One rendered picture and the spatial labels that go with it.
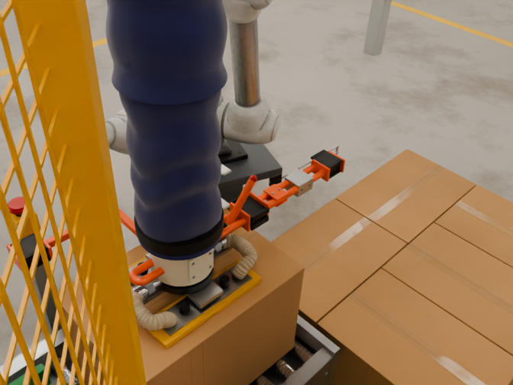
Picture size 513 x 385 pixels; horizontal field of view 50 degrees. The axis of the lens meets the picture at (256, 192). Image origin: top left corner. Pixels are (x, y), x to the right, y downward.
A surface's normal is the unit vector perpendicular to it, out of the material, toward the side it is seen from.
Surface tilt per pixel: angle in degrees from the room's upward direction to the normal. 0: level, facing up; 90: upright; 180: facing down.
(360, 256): 0
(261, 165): 0
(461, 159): 0
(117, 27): 85
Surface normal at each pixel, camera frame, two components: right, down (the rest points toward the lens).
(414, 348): 0.04, -0.77
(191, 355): 0.69, 0.48
